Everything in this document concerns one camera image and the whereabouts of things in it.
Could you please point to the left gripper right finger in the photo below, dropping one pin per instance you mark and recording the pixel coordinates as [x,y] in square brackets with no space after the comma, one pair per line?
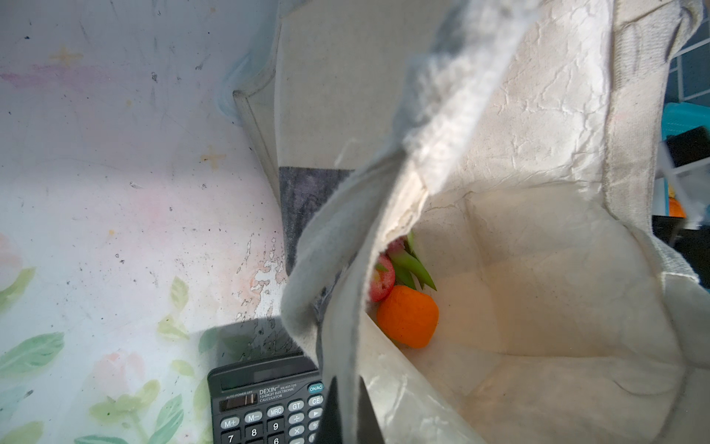
[369,431]

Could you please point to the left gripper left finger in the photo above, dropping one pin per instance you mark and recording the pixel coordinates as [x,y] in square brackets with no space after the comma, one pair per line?
[329,431]

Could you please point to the large orange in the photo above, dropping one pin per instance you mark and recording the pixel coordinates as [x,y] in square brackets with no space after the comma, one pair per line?
[408,317]

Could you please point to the red apple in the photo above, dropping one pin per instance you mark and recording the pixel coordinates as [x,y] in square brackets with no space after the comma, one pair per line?
[383,279]

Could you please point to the pink dragon fruit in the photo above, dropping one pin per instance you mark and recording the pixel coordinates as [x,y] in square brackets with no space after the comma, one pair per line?
[408,268]

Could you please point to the beige canvas tote bag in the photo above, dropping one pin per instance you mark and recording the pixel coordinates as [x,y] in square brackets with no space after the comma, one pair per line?
[517,142]

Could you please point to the black desk calculator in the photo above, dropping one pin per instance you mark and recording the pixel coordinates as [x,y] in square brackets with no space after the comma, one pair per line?
[274,400]

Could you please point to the teal plastic vegetable basket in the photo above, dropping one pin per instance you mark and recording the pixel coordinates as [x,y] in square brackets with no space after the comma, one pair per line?
[678,118]

